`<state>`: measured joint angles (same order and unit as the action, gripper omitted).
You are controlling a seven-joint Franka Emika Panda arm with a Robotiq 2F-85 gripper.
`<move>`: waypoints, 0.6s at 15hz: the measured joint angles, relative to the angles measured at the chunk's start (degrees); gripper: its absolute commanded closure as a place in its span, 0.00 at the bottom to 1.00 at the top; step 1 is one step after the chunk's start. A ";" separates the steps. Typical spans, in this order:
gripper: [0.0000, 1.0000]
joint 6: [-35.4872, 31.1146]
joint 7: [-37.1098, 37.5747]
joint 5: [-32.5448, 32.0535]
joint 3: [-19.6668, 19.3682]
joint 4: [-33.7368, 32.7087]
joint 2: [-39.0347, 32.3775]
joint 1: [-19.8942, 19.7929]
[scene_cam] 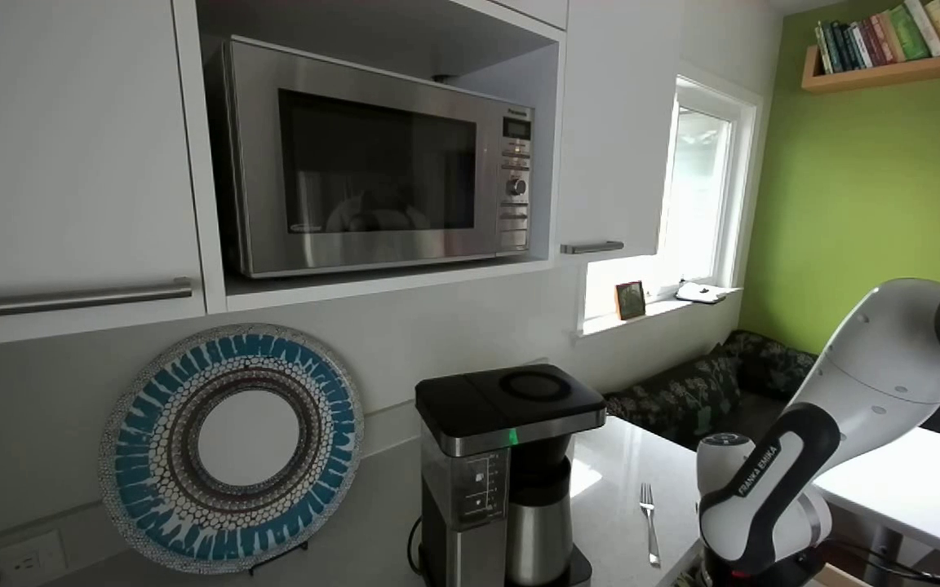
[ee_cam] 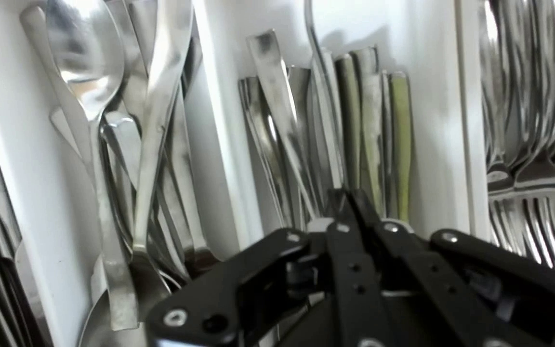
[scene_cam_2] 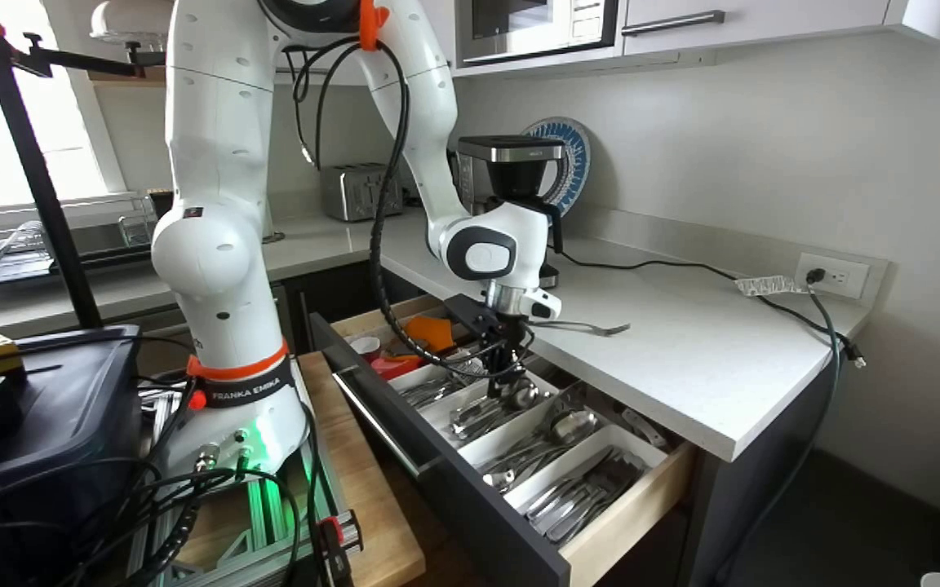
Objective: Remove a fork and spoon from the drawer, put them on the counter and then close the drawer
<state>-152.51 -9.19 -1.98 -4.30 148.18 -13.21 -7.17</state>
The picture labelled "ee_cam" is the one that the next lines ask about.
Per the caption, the white cutlery organiser tray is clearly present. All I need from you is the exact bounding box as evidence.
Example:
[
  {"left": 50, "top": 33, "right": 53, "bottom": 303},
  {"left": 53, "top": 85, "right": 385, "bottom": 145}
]
[{"left": 0, "top": 0, "right": 555, "bottom": 347}]

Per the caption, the large steel serving spoon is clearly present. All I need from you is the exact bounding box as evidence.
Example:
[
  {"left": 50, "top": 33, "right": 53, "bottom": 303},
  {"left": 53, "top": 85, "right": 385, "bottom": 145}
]
[{"left": 17, "top": 0, "right": 142, "bottom": 334}]

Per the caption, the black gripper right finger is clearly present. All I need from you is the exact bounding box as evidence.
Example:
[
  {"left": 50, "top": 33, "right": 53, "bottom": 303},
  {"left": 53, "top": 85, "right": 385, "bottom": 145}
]
[{"left": 348, "top": 190, "right": 555, "bottom": 347}]

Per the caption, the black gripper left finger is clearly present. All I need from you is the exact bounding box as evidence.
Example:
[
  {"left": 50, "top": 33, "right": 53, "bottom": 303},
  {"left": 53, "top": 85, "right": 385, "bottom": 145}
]
[{"left": 144, "top": 190, "right": 395, "bottom": 347}]

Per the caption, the stainless steel fork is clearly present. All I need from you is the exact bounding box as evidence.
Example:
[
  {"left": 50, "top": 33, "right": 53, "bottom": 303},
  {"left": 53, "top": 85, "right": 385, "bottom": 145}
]
[
  {"left": 512, "top": 0, "right": 555, "bottom": 269},
  {"left": 481, "top": 0, "right": 518, "bottom": 255}
]

